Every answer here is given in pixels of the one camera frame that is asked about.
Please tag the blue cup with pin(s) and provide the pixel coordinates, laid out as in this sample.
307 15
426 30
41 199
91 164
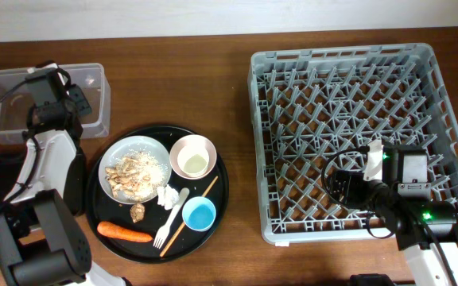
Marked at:
199 213

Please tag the pink bowl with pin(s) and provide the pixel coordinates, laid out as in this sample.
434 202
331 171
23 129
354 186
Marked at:
196 140

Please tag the white tissue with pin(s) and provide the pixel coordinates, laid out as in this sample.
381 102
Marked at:
167 197

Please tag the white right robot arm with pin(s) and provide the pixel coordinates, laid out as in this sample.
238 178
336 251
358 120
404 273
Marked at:
394 187

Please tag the rice and peanut leftovers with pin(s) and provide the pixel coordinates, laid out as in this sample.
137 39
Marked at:
136 176

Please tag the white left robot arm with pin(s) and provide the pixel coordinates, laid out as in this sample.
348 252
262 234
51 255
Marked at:
41 243

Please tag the orange carrot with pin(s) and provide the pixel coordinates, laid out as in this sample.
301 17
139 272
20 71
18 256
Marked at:
111 230

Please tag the white plastic fork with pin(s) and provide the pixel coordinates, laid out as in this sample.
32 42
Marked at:
163 231

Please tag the grey dishwasher rack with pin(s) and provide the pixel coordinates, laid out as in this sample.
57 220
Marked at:
311 108

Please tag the cream paper cup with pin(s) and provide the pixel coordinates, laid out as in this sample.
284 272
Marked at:
193 160

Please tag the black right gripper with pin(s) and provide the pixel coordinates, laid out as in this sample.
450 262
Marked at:
352 179

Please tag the grey plate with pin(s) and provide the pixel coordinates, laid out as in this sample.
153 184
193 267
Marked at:
128 145

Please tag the wooden chopstick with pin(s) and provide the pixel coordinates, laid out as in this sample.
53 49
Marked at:
182 226

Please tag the brown food scrap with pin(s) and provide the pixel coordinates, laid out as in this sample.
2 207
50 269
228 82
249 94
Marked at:
137 212

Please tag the round black serving tray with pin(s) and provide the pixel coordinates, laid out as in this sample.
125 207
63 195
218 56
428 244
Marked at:
99 207

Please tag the clear plastic waste bin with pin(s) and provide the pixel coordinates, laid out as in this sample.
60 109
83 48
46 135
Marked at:
21 88

